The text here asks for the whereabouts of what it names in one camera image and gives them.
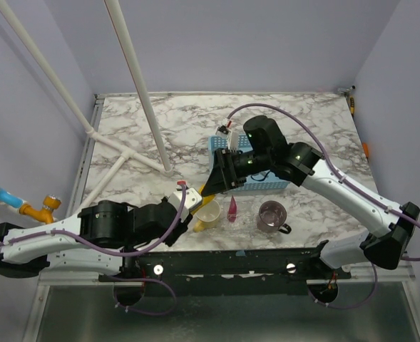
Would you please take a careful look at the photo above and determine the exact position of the blue plastic basket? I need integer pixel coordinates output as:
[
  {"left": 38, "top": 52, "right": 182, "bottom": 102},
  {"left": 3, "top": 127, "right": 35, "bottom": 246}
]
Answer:
[{"left": 208, "top": 135, "right": 289, "bottom": 194}]

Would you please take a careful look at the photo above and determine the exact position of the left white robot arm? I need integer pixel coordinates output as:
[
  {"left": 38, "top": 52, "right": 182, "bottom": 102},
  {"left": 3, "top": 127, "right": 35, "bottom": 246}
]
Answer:
[{"left": 0, "top": 192, "right": 202, "bottom": 281}]

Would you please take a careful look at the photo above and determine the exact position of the black mounting rail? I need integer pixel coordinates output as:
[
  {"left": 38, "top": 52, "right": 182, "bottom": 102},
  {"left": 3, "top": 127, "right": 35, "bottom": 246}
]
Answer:
[{"left": 114, "top": 247, "right": 351, "bottom": 296}]

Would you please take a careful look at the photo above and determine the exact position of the purple mug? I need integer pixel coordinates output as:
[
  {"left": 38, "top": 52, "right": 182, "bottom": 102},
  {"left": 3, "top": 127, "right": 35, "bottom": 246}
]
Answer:
[{"left": 256, "top": 200, "right": 292, "bottom": 234}]

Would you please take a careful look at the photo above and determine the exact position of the yellow tool at corner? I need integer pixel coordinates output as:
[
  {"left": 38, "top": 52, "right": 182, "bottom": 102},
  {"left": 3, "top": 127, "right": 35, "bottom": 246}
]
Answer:
[{"left": 349, "top": 96, "right": 355, "bottom": 116}]

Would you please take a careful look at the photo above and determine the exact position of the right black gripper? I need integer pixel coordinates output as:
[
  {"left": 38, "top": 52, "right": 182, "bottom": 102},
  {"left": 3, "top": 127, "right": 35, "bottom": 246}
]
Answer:
[{"left": 200, "top": 147, "right": 272, "bottom": 197}]

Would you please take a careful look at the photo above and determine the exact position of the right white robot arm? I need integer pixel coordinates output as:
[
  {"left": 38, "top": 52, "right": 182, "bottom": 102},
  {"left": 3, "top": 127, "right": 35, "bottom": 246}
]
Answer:
[{"left": 202, "top": 115, "right": 420, "bottom": 279}]

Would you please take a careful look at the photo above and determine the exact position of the white pvc pipe frame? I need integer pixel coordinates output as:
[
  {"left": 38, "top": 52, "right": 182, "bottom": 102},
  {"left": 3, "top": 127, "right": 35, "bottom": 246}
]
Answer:
[{"left": 0, "top": 0, "right": 175, "bottom": 204}]

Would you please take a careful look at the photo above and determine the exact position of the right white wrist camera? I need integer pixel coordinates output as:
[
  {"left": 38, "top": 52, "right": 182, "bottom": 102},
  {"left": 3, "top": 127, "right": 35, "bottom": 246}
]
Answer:
[{"left": 216, "top": 120, "right": 239, "bottom": 150}]

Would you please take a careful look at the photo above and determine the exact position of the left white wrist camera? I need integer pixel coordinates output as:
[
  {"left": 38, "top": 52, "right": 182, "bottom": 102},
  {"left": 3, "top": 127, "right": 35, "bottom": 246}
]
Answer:
[{"left": 168, "top": 187, "right": 203, "bottom": 222}]

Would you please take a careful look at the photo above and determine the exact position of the toy faucet blue orange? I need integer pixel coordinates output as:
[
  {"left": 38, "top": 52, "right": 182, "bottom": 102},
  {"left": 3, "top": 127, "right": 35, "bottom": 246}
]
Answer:
[{"left": 0, "top": 186, "right": 61, "bottom": 226}]

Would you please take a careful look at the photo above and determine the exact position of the yellow mug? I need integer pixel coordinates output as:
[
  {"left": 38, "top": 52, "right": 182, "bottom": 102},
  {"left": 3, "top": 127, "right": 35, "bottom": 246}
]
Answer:
[{"left": 193, "top": 200, "right": 221, "bottom": 232}]

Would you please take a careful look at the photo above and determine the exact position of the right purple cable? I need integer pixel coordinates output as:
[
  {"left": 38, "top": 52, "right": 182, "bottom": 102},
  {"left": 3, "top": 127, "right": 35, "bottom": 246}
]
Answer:
[{"left": 227, "top": 103, "right": 420, "bottom": 310}]

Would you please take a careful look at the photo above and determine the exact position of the orange clamp on wall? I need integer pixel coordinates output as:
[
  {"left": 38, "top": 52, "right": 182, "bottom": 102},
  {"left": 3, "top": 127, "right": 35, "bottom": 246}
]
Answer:
[{"left": 362, "top": 142, "right": 369, "bottom": 158}]

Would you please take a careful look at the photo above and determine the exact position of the yellow toothpaste tube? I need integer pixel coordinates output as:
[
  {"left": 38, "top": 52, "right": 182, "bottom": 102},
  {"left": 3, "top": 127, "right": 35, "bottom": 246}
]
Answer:
[{"left": 190, "top": 195, "right": 215, "bottom": 214}]

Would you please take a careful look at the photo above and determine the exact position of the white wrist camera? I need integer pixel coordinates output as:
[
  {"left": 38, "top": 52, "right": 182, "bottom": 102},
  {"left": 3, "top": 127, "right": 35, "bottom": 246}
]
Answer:
[
  {"left": 216, "top": 120, "right": 239, "bottom": 150},
  {"left": 168, "top": 187, "right": 203, "bottom": 222}
]

